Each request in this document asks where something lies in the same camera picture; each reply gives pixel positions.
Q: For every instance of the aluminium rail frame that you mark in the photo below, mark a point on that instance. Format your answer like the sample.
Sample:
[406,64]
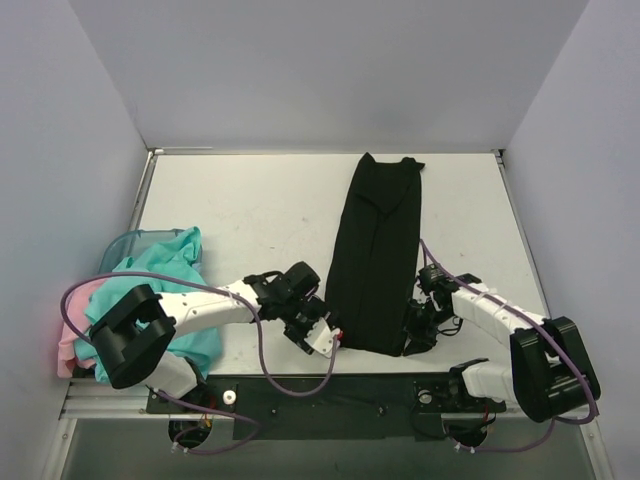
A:
[100,400]

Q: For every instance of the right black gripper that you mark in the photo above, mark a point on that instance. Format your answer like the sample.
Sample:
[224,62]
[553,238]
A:
[417,328]

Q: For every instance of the pink t shirt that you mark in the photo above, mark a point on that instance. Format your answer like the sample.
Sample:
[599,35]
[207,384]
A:
[72,351]

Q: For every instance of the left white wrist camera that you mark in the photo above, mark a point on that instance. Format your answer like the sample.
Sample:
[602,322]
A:
[322,337]

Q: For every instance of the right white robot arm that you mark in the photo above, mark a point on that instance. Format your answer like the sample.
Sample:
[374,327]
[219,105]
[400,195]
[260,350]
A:
[550,372]

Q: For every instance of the teal t shirt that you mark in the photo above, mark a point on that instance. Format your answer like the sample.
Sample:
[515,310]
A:
[202,347]

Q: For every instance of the clear plastic bin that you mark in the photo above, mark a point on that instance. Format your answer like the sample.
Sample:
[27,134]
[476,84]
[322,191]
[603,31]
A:
[130,242]

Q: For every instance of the black t shirt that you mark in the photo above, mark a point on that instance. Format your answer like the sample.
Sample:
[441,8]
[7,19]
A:
[375,255]

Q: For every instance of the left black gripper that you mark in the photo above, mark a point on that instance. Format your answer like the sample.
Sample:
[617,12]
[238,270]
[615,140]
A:
[304,326]

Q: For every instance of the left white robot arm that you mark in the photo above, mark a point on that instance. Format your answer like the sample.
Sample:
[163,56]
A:
[132,338]

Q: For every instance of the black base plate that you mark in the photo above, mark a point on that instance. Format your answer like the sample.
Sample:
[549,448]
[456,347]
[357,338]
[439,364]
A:
[349,407]

